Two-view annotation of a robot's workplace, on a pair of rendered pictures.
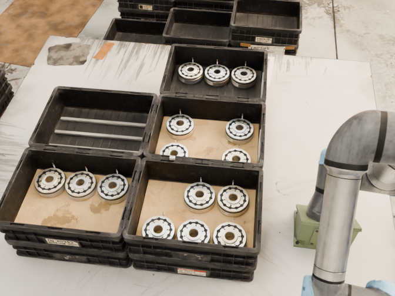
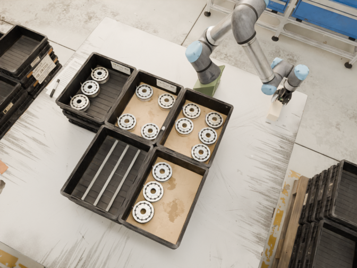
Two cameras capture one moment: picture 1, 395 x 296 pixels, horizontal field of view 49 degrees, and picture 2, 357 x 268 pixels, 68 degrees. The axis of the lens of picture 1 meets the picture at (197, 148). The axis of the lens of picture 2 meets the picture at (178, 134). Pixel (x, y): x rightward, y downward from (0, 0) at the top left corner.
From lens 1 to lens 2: 0.98 m
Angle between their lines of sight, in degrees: 42
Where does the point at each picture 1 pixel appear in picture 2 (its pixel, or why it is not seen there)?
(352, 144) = (251, 25)
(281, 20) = (19, 44)
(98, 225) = (184, 186)
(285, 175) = not seen: hidden behind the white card
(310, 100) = (121, 55)
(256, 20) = (9, 58)
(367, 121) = (247, 11)
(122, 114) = (96, 156)
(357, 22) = (22, 14)
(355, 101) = (132, 35)
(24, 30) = not seen: outside the picture
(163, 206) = (182, 147)
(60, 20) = not seen: outside the picture
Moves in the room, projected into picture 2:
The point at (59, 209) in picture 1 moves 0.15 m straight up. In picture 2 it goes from (164, 209) to (165, 203)
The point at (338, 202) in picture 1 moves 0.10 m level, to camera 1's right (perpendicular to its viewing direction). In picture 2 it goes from (258, 50) to (261, 35)
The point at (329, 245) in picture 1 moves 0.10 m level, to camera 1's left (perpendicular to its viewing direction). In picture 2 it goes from (266, 66) to (264, 82)
